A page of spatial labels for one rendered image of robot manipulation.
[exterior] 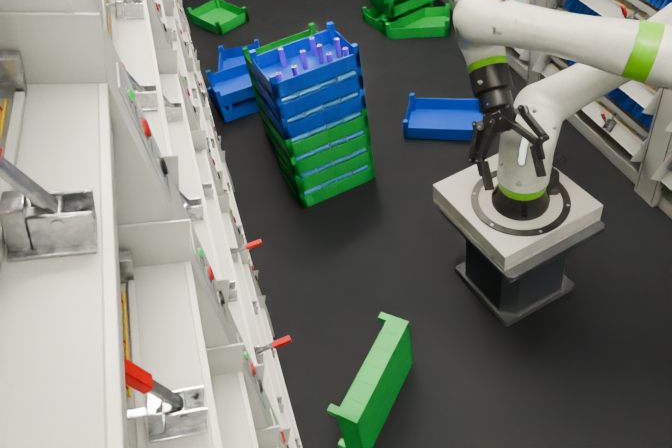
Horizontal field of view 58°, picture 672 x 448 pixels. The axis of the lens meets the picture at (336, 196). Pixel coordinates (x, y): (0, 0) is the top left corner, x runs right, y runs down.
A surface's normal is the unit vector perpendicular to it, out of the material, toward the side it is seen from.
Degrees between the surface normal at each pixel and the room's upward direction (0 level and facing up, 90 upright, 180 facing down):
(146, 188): 90
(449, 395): 0
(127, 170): 90
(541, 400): 0
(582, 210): 2
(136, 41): 17
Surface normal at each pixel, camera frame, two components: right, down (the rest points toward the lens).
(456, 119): -0.14, -0.72
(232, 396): 0.14, -0.77
